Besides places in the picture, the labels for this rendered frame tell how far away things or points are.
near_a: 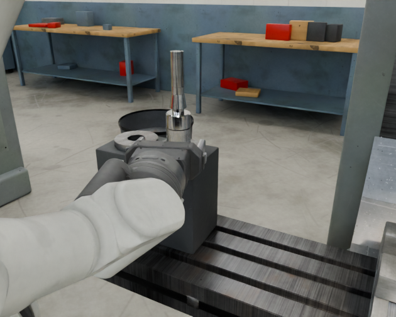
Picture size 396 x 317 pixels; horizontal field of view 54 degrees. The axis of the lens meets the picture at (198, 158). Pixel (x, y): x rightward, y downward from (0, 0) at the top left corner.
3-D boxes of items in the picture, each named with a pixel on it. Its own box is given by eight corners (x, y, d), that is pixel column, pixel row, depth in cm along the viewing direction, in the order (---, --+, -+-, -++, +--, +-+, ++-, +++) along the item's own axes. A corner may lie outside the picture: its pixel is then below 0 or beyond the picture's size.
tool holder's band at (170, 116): (195, 116, 73) (195, 111, 73) (179, 122, 70) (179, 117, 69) (177, 112, 76) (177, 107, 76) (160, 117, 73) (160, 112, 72)
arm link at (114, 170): (195, 197, 51) (182, 250, 40) (139, 238, 54) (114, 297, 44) (134, 134, 48) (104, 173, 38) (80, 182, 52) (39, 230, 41)
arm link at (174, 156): (205, 131, 59) (195, 163, 49) (204, 187, 63) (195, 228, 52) (125, 128, 61) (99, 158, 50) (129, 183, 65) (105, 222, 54)
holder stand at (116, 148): (193, 255, 76) (192, 163, 68) (103, 228, 85) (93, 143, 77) (217, 224, 86) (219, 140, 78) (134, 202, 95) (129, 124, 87)
